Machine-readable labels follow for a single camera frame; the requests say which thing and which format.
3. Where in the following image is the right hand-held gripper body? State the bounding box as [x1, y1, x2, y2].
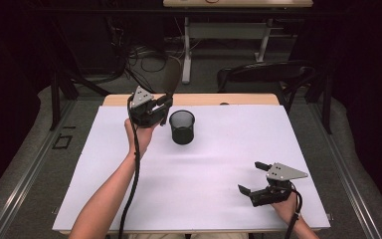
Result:
[249, 161, 309, 208]

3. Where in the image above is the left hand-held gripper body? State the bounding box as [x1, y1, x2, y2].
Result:
[127, 85, 168, 129]

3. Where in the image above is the black mesh cup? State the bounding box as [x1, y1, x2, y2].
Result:
[168, 110, 196, 145]

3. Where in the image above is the person's left hand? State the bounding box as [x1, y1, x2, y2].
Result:
[123, 118, 160, 157]

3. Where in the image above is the person's right hand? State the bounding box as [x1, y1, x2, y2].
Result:
[270, 190, 304, 227]

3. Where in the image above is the white table cover board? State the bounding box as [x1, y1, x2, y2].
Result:
[52, 105, 331, 232]

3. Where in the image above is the black metal stand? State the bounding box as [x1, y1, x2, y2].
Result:
[48, 19, 113, 131]
[304, 66, 333, 134]

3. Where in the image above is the white-legged wooden desk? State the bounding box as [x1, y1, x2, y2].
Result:
[162, 0, 314, 85]

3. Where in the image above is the black chair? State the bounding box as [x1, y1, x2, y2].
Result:
[216, 60, 322, 113]

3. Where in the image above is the dark curtain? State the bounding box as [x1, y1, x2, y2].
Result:
[0, 0, 51, 207]
[331, 0, 382, 213]

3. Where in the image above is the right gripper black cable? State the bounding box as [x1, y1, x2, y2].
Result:
[285, 180, 304, 239]

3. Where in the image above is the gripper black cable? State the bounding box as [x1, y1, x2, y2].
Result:
[117, 94, 142, 239]
[285, 180, 304, 239]

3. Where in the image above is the bundle of floor cables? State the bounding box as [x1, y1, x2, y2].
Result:
[107, 16, 187, 94]

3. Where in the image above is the aluminium floor rail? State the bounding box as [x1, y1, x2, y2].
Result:
[0, 99, 79, 239]
[307, 99, 382, 239]

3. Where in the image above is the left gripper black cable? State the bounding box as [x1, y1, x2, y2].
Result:
[117, 94, 142, 239]

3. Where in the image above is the black horizontal frame bar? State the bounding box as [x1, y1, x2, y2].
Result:
[33, 6, 316, 17]

